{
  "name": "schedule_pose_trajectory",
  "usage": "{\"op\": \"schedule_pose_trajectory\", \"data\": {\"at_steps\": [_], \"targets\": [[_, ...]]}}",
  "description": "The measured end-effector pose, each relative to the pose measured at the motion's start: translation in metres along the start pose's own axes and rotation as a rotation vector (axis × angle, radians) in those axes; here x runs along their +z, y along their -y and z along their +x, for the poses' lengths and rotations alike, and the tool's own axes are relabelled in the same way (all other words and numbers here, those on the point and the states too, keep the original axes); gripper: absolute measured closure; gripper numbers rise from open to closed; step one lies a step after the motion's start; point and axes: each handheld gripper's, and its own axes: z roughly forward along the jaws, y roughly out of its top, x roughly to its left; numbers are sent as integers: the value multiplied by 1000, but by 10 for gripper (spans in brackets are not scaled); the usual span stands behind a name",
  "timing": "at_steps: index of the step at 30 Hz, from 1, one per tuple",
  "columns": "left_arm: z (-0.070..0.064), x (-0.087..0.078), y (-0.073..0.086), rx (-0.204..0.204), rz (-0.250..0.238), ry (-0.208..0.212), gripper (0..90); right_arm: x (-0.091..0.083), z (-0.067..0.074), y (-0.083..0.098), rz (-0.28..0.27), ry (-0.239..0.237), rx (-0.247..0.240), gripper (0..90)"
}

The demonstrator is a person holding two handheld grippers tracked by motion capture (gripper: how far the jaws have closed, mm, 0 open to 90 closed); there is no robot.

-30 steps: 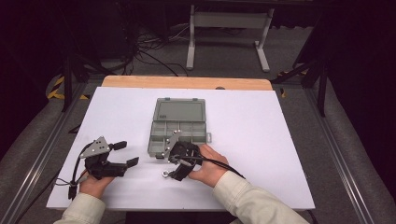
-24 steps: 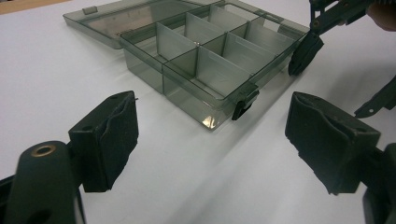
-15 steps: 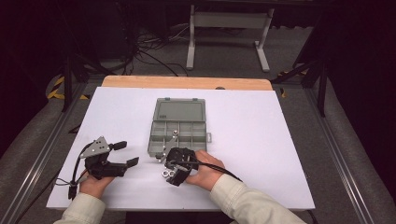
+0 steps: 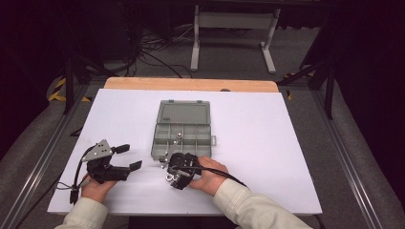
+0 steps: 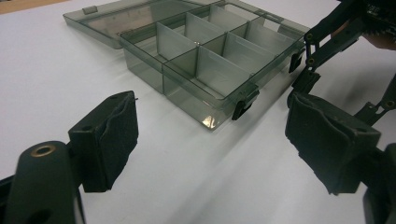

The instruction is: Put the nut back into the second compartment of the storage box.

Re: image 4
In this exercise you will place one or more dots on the white metal stand frame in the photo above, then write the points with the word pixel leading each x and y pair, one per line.
pixel 235 19

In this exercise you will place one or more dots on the person's right hand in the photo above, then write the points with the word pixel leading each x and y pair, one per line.
pixel 210 181

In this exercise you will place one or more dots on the person's left hand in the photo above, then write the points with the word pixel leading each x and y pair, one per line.
pixel 95 191

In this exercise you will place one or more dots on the black tripod stand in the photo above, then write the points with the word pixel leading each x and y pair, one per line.
pixel 329 92
pixel 68 86

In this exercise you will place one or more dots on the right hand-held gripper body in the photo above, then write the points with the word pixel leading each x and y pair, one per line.
pixel 184 162

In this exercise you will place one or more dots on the grey plastic compartment box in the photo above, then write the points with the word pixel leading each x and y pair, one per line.
pixel 183 114

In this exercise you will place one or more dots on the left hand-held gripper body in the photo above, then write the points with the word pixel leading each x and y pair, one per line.
pixel 105 171

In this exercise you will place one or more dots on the white board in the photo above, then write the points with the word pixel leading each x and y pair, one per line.
pixel 127 111

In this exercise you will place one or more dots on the aluminium rail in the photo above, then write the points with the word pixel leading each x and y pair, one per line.
pixel 348 159
pixel 40 165

